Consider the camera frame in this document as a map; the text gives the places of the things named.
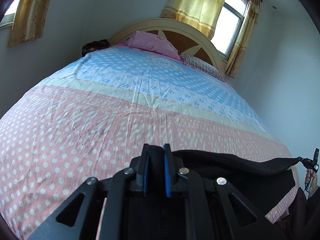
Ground black pants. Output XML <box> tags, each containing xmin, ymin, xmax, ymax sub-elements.
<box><xmin>147</xmin><ymin>144</ymin><xmax>304</xmax><ymax>215</ymax></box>

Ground right forearm dark sleeve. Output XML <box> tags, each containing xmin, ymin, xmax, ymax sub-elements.
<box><xmin>308</xmin><ymin>186</ymin><xmax>320</xmax><ymax>204</ymax></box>

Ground dark maroon clothing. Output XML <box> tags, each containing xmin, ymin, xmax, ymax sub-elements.
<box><xmin>274</xmin><ymin>188</ymin><xmax>319</xmax><ymax>239</ymax></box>

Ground person right hand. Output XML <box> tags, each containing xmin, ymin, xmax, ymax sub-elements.
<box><xmin>305</xmin><ymin>168</ymin><xmax>317</xmax><ymax>194</ymax></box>

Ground pink blue patterned bedspread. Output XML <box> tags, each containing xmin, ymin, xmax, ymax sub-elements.
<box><xmin>1</xmin><ymin>46</ymin><xmax>291</xmax><ymax>239</ymax></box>

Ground striped pillow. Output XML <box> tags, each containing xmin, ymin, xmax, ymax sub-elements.
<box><xmin>180</xmin><ymin>54</ymin><xmax>225</xmax><ymax>82</ymax></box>

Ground cream wooden headboard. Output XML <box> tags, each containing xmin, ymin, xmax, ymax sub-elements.
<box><xmin>108</xmin><ymin>18</ymin><xmax>225</xmax><ymax>76</ymax></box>

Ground pink pillow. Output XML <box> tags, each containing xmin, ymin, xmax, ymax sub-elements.
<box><xmin>124</xmin><ymin>31</ymin><xmax>180</xmax><ymax>60</ymax></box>

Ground dark object beside bed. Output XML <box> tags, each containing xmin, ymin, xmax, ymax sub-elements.
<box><xmin>81</xmin><ymin>39</ymin><xmax>110</xmax><ymax>56</ymax></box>

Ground yellow curtain by headboard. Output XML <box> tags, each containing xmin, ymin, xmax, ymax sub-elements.
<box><xmin>161</xmin><ymin>0</ymin><xmax>225</xmax><ymax>39</ymax></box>

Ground yellow curtain right side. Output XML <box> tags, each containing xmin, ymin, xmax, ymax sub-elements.
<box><xmin>225</xmin><ymin>0</ymin><xmax>260</xmax><ymax>78</ymax></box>

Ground window behind headboard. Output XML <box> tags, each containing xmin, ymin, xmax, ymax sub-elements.
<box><xmin>211</xmin><ymin>0</ymin><xmax>248</xmax><ymax>61</ymax></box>

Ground yellow curtain left window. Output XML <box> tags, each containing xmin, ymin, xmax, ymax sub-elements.
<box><xmin>8</xmin><ymin>0</ymin><xmax>50</xmax><ymax>48</ymax></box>

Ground side window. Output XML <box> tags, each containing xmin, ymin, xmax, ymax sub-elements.
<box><xmin>0</xmin><ymin>0</ymin><xmax>20</xmax><ymax>29</ymax></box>

